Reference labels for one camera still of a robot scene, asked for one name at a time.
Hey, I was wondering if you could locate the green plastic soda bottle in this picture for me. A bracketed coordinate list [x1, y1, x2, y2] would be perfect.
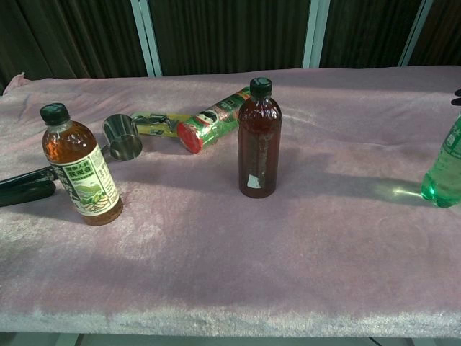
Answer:
[420, 111, 461, 209]

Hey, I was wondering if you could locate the amber tea bottle green-white label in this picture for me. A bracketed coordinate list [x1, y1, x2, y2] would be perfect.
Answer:
[38, 102, 124, 227]

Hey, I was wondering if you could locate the dark red unlabelled drink bottle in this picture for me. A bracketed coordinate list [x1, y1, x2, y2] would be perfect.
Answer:
[237, 76, 283, 199]

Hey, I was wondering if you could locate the green chip can red lid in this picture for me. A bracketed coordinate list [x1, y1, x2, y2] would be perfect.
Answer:
[176, 86, 253, 155]

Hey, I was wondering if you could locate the pink plush table cloth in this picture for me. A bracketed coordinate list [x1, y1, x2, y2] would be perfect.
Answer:
[0, 66, 461, 338]

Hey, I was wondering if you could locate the razor in yellow package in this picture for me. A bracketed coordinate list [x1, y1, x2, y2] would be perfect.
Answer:
[130, 112, 192, 138]

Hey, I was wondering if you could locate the stainless steel cup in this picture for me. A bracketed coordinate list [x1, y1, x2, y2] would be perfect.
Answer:
[99, 113, 143, 161]

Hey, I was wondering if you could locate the black stapler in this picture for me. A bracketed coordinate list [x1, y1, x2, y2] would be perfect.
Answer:
[0, 166, 58, 208]

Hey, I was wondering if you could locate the white partition post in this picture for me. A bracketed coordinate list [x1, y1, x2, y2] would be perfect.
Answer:
[397, 0, 434, 68]
[301, 0, 331, 69]
[130, 0, 163, 78]

